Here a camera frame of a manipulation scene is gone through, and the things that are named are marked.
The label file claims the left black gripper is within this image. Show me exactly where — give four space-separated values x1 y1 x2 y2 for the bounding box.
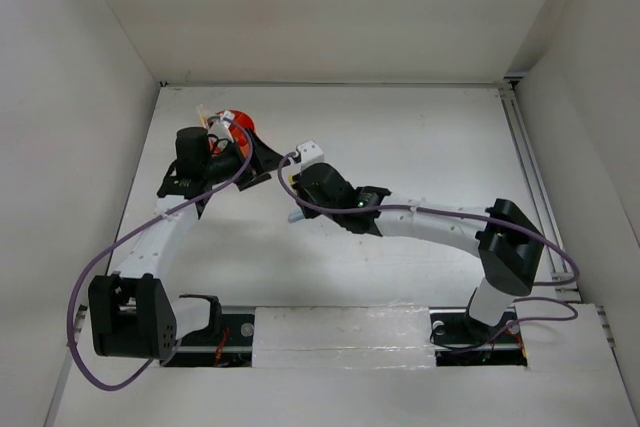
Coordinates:
202 128 289 190

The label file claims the blue pen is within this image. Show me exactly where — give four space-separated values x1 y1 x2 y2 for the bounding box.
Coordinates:
288 211 304 223

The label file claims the pink pen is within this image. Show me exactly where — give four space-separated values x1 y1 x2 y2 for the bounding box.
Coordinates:
196 105 209 129

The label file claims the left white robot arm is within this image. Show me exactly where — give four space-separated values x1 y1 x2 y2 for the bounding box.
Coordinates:
88 127 283 360

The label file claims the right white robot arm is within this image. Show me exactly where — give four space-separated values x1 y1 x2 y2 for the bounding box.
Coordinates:
290 162 543 341

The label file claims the orange round divided container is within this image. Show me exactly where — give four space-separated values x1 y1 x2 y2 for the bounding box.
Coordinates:
214 107 259 161

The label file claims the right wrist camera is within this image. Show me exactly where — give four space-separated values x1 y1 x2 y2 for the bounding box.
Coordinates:
294 140 324 169

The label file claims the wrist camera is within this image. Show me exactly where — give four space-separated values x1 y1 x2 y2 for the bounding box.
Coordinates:
208 110 235 142
294 140 324 169

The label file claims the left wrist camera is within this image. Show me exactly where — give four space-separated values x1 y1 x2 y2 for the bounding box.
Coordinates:
208 110 235 142

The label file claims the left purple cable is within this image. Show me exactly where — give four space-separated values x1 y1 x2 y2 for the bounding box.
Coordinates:
66 115 256 392

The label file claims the purple cable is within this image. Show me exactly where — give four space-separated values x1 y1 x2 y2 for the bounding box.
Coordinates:
66 115 256 392
276 151 581 353

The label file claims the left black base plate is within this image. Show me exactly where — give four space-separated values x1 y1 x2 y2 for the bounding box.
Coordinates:
161 307 256 368

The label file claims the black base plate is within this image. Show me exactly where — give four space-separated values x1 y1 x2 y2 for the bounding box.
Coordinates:
429 307 528 367
161 307 256 368

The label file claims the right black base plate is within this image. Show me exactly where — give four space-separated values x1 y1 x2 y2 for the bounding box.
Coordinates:
429 307 528 367

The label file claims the aluminium rail frame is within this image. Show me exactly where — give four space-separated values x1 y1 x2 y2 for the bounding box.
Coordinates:
498 75 615 353

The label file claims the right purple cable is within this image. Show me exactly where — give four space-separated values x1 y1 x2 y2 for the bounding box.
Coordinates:
276 151 581 353

